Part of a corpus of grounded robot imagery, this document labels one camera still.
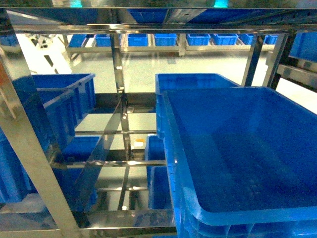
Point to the large blue crate near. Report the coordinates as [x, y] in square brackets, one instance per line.
[242, 163]

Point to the blue crate behind near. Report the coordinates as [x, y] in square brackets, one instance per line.
[180, 81]

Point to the blue crate left shelf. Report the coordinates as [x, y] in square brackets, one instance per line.
[67, 99]

